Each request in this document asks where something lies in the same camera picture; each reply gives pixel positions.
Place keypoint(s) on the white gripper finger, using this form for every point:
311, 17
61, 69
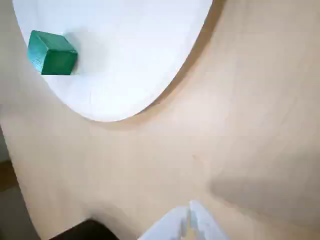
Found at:
207, 225
165, 226

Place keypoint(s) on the green cube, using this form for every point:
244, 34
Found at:
53, 53

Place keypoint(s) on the white paper plate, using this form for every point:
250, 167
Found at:
120, 55

